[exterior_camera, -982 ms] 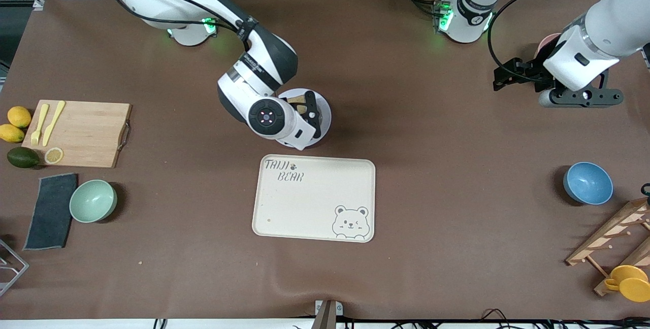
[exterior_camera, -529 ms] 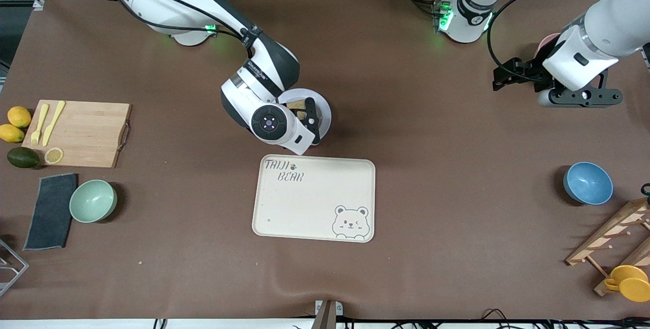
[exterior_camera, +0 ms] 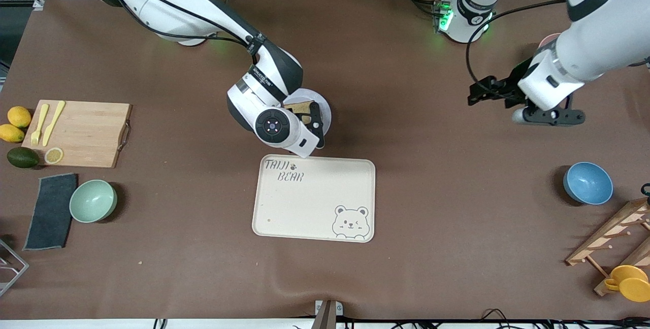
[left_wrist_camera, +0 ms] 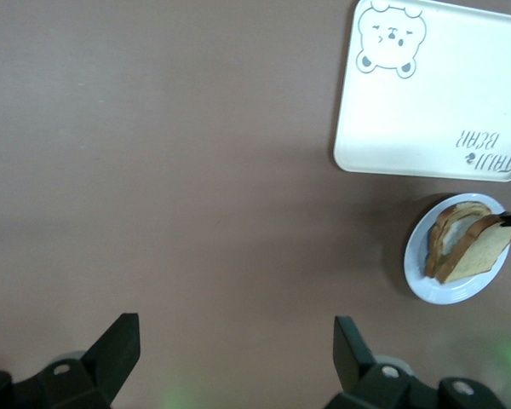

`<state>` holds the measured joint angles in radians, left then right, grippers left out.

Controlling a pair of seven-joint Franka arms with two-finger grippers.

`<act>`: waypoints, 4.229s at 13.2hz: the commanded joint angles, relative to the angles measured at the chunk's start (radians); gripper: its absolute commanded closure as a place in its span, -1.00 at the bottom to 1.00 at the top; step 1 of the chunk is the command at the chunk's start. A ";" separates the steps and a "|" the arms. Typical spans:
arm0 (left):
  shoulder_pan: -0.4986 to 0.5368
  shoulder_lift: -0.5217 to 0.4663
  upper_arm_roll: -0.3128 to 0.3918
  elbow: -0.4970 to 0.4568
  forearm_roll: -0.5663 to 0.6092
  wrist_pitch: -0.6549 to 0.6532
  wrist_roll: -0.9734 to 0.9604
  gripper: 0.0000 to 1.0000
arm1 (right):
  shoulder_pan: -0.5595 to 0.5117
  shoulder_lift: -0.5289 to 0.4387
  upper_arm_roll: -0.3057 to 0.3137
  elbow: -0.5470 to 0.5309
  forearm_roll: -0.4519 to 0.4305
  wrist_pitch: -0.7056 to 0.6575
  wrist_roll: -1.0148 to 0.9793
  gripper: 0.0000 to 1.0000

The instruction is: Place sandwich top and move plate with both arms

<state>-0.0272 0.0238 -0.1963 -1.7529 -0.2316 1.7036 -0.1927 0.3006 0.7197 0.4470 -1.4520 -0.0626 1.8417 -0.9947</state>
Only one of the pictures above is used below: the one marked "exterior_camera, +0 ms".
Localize lavender round plate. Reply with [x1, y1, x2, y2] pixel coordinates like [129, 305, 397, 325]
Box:
[282, 88, 332, 139]

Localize mint green bowl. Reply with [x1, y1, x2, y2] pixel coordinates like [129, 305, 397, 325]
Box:
[69, 180, 118, 223]

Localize dark grey cloth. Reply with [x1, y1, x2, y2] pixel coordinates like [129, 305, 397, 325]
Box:
[23, 173, 78, 251]

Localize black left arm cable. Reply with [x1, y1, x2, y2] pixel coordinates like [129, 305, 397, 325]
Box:
[466, 0, 568, 87]

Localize yellow lemon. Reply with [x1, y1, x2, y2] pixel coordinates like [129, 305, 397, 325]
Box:
[0, 124, 25, 143]
[7, 106, 32, 128]

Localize metal wire rack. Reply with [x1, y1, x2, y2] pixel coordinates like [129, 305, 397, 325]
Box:
[0, 238, 29, 297]

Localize blue bowl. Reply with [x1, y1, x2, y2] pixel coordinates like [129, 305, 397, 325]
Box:
[563, 162, 613, 205]

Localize yellow plastic knife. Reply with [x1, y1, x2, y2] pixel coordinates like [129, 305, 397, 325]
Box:
[42, 101, 66, 147]

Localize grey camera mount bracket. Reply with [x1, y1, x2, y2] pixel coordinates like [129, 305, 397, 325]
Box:
[314, 299, 344, 329]

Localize green avocado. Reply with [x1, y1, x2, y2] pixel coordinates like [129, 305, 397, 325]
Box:
[7, 147, 41, 169]

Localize wooden peg rack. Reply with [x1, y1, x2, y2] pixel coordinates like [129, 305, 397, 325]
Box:
[565, 198, 650, 297]

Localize yellow cup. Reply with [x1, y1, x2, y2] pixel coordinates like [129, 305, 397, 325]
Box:
[604, 265, 650, 303]

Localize wooden cutting board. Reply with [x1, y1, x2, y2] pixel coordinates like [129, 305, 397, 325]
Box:
[21, 100, 133, 169]

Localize cream bear print tray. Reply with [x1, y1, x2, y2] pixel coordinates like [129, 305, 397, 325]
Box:
[252, 154, 376, 243]

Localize yellow plastic fork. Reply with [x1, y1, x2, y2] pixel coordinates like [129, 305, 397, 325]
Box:
[30, 104, 50, 147]

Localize brown bread slice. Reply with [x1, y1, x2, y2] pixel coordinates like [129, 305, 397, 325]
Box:
[284, 101, 313, 123]

